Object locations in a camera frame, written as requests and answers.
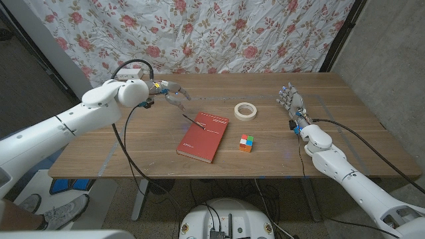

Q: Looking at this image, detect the beige masking tape roll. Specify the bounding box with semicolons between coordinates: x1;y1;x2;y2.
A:
234;102;258;121

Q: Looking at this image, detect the black mechanical pencil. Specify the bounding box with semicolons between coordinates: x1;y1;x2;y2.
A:
181;114;206;130

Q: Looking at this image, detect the red hardcover notebook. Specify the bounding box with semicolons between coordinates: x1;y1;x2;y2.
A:
175;112;230;164

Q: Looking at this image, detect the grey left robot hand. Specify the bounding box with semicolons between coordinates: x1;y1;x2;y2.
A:
145;80;193;112

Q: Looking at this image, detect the white table leg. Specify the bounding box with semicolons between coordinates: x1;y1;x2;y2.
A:
131;179;150;222

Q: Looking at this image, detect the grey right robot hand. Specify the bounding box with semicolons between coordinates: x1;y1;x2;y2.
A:
276;82;311;130

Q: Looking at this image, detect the floral backdrop cloth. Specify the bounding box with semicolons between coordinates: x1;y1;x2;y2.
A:
23;0;356;92

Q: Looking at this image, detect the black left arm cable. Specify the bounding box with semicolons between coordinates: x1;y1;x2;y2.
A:
110;58;183;239

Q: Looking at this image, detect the black round floor object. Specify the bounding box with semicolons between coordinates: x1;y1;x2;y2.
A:
148;179;176;196

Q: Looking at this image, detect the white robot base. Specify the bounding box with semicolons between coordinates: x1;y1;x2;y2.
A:
179;198;276;239

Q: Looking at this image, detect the grey table leg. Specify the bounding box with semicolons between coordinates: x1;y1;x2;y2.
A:
300;177;322;222

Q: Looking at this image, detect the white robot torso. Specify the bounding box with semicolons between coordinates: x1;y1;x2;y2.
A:
0;229;135;239

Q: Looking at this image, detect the white floor board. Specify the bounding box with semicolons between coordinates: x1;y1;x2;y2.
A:
15;169;119;230

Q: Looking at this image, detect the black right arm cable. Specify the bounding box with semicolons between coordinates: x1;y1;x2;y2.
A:
311;118;425;195

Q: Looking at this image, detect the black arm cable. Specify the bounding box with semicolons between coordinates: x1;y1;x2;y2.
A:
311;118;425;195
110;58;183;239

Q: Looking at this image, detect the white power strip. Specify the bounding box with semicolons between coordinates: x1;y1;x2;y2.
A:
116;68;144;81

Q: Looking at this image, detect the blue black foot pedal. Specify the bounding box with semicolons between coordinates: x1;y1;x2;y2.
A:
49;179;97;195

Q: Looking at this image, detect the person's bare leg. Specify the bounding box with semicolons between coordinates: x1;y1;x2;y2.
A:
0;199;44;232

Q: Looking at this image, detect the grey sneaker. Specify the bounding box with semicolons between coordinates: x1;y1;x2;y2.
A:
42;194;90;230
18;194;43;214

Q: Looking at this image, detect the multicoloured Rubik's cube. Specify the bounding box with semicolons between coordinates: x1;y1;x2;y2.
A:
238;133;254;153

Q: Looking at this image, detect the black backdrop stand pole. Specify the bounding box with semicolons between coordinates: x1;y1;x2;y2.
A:
320;0;368;72

